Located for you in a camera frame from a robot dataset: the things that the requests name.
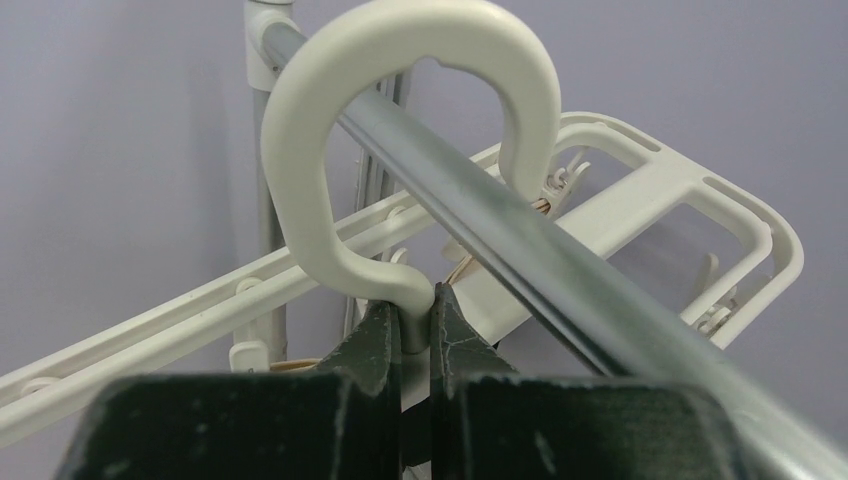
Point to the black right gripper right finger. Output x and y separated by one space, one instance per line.
459 358

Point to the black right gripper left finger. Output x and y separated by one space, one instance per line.
359 412

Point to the black underwear beige waistband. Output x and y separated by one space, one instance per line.
463 269

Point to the metal drying rack stand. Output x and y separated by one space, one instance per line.
573 188

